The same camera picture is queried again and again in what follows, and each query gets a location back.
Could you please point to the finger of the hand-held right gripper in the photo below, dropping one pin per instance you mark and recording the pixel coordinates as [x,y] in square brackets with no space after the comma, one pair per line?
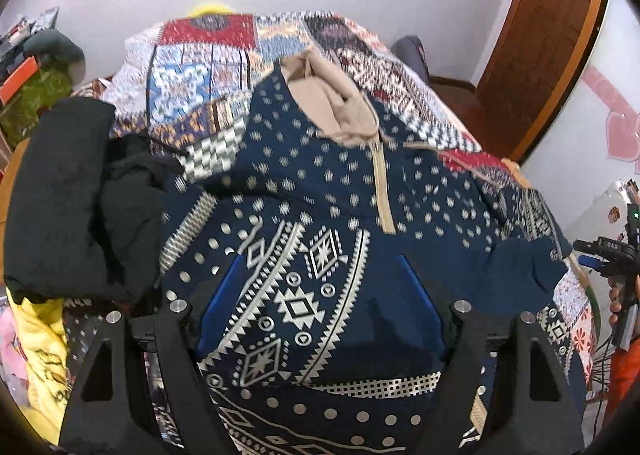
[592,247]
[595,263]

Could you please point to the brown wooden door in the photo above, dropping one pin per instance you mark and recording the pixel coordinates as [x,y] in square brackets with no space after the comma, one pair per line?
[545,35]

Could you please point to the orange box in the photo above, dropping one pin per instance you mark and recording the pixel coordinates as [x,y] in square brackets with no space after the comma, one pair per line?
[17,80]

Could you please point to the yellow printed cloth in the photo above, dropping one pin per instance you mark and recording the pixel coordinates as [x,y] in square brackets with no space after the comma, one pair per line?
[42,360]

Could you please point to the white stickered case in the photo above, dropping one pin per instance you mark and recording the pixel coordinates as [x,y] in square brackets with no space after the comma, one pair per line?
[597,220]

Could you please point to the black folded garment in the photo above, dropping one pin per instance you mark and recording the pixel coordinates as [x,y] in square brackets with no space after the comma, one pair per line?
[55,195]

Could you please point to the dark grey cushion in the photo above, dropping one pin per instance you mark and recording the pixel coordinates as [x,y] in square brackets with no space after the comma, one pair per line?
[55,47]

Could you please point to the pink cloth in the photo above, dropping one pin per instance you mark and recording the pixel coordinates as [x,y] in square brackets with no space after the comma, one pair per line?
[12,360]

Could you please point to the person's right hand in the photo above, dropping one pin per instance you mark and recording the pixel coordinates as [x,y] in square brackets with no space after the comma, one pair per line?
[616,307]

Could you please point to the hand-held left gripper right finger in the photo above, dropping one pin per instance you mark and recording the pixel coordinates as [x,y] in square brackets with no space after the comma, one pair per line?
[425,305]

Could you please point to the grey chair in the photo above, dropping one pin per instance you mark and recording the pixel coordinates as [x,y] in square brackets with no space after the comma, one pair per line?
[412,57]

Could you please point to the yellow plush toy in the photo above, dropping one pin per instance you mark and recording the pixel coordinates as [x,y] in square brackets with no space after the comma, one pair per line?
[212,11]

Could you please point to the person's right forearm orange sleeve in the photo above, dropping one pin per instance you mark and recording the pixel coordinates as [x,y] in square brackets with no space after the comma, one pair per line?
[622,385]

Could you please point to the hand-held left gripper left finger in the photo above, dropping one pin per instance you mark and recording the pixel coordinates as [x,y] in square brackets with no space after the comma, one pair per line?
[212,310]

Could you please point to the patchwork printed blanket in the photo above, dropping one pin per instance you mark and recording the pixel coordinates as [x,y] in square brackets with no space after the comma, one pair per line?
[200,70]

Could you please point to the navy patterned hoodie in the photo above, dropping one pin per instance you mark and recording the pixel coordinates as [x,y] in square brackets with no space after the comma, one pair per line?
[300,215]

